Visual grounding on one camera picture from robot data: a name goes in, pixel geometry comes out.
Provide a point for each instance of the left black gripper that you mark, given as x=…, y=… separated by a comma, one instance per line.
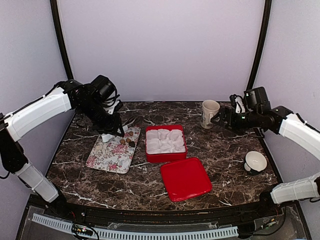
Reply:
x=112, y=127

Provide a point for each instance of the floral rectangular tray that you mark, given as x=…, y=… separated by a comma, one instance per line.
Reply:
x=115, y=157

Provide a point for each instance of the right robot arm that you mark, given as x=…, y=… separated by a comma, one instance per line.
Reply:
x=253, y=110

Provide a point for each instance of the left black frame post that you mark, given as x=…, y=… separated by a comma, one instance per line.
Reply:
x=60, y=38

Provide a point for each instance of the small circuit board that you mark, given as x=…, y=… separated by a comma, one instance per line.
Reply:
x=82, y=231

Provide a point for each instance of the red box with paper cups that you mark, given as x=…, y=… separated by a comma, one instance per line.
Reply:
x=165, y=143

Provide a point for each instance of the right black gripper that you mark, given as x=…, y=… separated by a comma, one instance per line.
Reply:
x=225, y=112

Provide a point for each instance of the dark chocolate piece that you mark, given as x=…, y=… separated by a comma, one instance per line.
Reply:
x=132, y=144

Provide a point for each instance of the right black frame post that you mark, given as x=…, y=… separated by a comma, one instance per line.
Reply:
x=260, y=44

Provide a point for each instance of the white and dark bowl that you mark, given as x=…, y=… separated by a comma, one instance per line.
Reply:
x=254, y=163

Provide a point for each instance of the black front table rail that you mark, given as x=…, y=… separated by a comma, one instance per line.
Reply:
x=227, y=215

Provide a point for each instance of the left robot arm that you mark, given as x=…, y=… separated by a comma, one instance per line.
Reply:
x=98, y=100

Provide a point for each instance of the cream ceramic mug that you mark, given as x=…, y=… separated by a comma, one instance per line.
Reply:
x=210, y=109

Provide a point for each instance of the red box lid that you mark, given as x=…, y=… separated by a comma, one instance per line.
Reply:
x=185, y=179

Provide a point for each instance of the black frame post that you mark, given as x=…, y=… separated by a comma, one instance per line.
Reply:
x=60, y=38
x=260, y=44

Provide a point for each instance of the white slotted cable duct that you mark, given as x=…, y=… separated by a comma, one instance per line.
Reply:
x=101, y=233

